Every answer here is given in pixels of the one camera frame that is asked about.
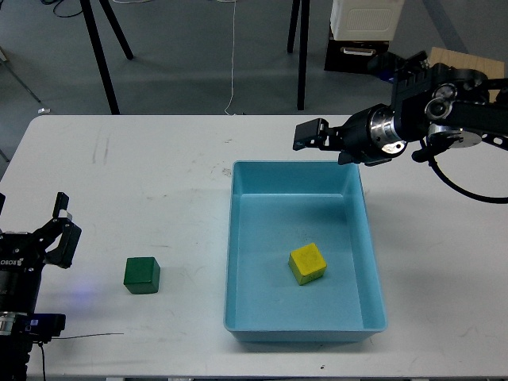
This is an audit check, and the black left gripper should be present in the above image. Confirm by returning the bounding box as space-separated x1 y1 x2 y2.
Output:
1 192 82 314

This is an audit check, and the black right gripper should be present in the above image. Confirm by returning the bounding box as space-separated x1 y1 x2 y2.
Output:
293 104 407 166

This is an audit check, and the green wooden cube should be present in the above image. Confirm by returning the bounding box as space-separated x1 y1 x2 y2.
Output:
123 257 160 294

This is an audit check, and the yellow wooden cube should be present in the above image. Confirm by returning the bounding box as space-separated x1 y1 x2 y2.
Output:
288 243 327 286

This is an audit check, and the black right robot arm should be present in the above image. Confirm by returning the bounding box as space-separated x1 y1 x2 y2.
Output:
293 52 507 204

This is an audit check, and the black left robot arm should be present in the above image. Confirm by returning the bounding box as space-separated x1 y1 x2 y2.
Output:
1 192 82 380

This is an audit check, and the black drawer box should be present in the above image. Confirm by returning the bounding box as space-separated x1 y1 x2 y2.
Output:
324 33 390 74

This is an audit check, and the white plastic appliance box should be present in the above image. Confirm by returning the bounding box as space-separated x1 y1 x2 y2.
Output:
330 0 405 41

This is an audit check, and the light blue plastic tray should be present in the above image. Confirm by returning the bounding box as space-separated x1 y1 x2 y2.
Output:
224 161 387 342

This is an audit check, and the black tripod legs right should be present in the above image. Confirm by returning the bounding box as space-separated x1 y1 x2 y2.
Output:
287 0 310 111

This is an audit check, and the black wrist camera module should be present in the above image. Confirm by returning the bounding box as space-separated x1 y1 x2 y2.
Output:
23 314 67 343

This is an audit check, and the white hanging cord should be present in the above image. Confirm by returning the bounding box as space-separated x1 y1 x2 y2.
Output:
224 0 237 117

